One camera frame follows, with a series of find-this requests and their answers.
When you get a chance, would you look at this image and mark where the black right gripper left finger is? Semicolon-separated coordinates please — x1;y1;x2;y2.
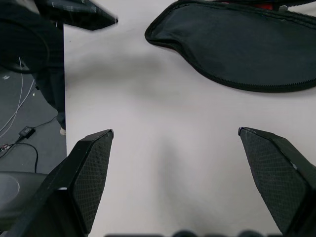
7;128;115;237

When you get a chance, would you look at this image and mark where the dark zippered bag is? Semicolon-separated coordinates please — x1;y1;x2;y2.
144;0;316;93

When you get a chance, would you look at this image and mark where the dark grey rounded housing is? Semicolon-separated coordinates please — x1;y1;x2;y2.
0;171;49;224

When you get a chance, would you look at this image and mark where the black floor cable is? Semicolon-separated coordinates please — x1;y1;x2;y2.
0;142;40;173

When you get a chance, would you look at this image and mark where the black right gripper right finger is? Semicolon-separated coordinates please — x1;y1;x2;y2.
238;126;316;237

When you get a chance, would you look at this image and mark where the white floor cable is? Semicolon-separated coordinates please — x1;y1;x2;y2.
0;56;35;135

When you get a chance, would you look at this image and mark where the black power adapter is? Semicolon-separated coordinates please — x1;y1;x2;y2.
18;126;36;139

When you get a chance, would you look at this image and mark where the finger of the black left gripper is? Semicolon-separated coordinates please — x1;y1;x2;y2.
39;0;119;32

